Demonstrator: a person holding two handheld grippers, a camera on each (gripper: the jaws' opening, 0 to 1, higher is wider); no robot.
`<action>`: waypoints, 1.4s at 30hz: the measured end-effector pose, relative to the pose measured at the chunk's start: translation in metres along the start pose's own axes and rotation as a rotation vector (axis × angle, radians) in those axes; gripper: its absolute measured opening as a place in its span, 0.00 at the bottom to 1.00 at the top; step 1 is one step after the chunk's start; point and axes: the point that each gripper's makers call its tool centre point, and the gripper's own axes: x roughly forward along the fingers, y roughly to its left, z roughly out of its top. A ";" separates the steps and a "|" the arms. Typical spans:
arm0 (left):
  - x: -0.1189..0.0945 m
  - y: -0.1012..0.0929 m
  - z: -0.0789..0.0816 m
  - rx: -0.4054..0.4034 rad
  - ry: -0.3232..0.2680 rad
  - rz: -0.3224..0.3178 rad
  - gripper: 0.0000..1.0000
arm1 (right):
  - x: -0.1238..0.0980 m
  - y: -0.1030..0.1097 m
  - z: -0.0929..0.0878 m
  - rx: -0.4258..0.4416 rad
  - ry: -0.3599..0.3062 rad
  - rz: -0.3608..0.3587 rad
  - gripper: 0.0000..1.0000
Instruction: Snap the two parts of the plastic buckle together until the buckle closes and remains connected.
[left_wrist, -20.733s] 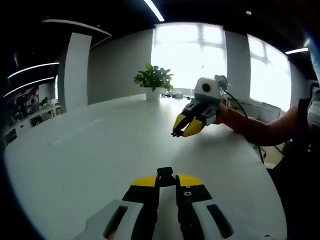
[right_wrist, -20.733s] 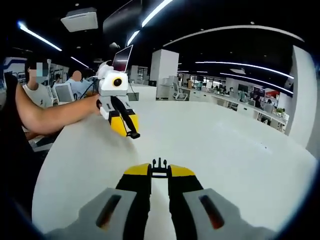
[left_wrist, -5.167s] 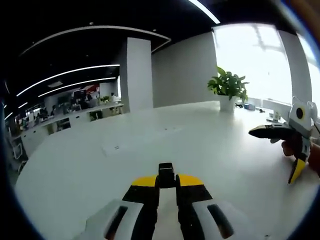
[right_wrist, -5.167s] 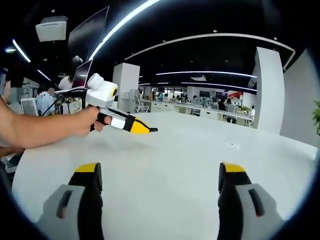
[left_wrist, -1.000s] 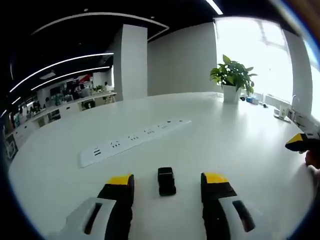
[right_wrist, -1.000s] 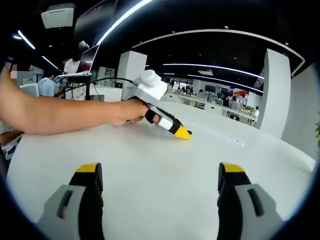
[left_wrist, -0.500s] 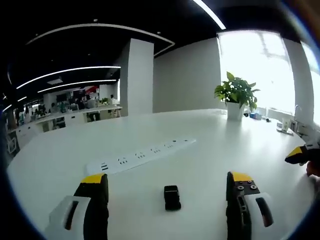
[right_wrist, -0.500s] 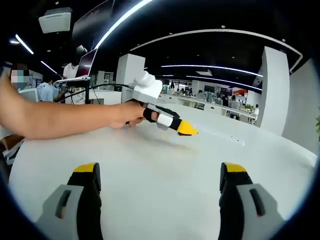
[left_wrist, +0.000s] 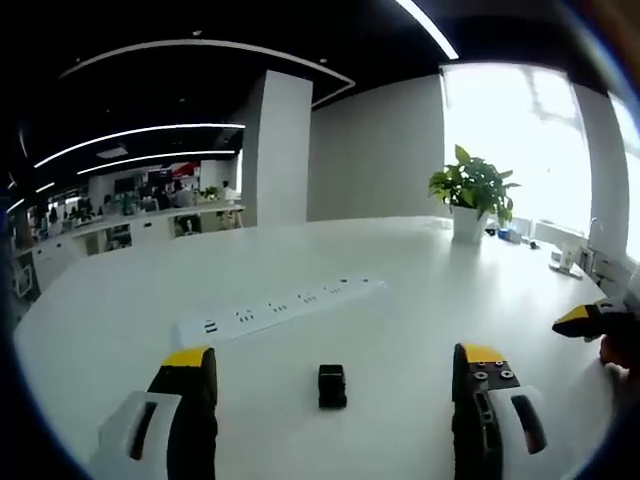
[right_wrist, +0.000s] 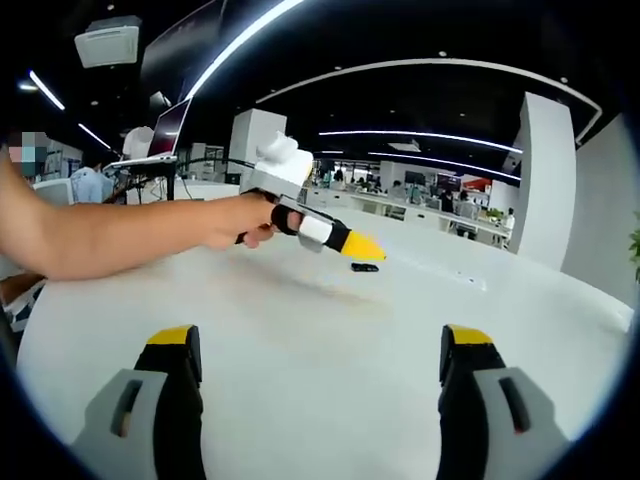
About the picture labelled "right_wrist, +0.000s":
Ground green plant in white pot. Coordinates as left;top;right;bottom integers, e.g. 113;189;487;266
627;212;640;284

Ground large black panel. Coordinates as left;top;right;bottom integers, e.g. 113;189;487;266
141;0;229;101

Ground white chair back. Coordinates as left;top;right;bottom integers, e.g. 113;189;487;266
32;179;76;207

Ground black laptop stand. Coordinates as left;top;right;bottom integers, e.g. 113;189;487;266
119;160;177;204

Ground white office desk row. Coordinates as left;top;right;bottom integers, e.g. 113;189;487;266
349;192;516;249

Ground person's left hand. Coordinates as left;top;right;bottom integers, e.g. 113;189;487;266
203;188;304;251

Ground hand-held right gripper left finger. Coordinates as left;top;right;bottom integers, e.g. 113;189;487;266
69;323;205;480

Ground white table socket panel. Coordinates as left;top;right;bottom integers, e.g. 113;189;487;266
449;269;489;292

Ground long ceiling light strip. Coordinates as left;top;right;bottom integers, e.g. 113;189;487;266
184;0;306;99

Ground red blue wall screen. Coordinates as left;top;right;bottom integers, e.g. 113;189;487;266
437;172;481;191

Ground person's patterned shorts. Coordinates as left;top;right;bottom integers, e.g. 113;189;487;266
0;272;44;334

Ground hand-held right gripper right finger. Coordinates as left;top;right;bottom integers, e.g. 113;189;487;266
438;323;572;480

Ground silver laptop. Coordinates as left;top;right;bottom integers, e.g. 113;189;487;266
109;97;194;166

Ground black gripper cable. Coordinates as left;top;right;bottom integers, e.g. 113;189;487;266
174;153;259;169

